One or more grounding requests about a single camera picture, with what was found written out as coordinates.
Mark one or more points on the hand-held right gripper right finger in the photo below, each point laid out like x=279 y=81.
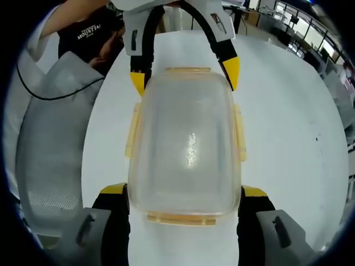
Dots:
x=249 y=221

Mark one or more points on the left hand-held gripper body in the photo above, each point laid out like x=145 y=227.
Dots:
x=138 y=4

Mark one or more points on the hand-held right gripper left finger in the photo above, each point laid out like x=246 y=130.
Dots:
x=113 y=221

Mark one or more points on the clear plastic container yellow buckles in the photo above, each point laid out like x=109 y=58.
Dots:
x=188 y=124

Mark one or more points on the desk with black legs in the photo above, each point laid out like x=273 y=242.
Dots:
x=237 y=19

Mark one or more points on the person's black shirt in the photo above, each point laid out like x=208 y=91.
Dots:
x=83 y=36

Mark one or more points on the row of office desks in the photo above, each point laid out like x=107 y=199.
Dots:
x=305 y=27

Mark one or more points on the grey mesh office chair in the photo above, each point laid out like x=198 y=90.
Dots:
x=50 y=152

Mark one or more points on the person's white jacket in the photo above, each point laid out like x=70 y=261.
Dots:
x=41 y=48

